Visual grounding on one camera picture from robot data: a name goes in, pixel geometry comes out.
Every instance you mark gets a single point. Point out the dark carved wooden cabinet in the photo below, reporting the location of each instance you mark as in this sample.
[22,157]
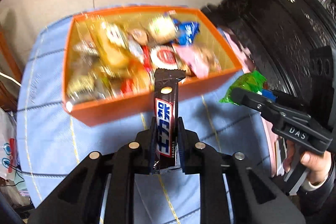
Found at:
[291,43]

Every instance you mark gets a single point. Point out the person right hand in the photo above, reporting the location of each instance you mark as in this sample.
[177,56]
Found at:
[319,165]

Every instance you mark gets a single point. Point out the blue snack bag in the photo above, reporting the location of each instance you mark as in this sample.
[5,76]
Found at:
[185,32]

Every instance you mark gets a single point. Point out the carved wooden chair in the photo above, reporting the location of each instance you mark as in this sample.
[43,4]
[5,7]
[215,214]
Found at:
[11,76]

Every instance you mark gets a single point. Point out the pink cookie packet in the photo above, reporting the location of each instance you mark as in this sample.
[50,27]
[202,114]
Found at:
[200,61]

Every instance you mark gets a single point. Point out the dark chocolate bar wrapper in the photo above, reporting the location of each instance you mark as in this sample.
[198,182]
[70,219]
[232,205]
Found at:
[166,95]

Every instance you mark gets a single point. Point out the green candy packet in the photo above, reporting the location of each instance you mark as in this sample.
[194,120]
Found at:
[253,82]

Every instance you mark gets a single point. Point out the blue checked tablecloth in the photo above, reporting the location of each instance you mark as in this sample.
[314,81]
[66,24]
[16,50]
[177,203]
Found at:
[51,143]

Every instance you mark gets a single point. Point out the pink cloth table edge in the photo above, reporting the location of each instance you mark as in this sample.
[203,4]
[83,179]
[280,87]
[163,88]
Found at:
[244,56]

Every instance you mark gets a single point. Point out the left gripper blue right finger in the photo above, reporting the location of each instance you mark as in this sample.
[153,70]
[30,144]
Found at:
[181,142]

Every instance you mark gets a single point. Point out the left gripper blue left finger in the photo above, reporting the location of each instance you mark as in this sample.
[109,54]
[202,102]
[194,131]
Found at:
[153,146]

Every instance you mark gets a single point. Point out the orange cardboard box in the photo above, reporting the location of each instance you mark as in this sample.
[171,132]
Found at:
[94,94]

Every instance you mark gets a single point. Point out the white plastic shopping bag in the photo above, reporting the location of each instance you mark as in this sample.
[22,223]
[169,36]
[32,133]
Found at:
[8,146]

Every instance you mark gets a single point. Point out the red round cracker packet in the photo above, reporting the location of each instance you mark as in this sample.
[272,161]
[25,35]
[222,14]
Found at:
[163,57]

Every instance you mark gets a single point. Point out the bread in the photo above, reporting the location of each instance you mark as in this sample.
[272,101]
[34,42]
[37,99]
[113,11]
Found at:
[111,43]

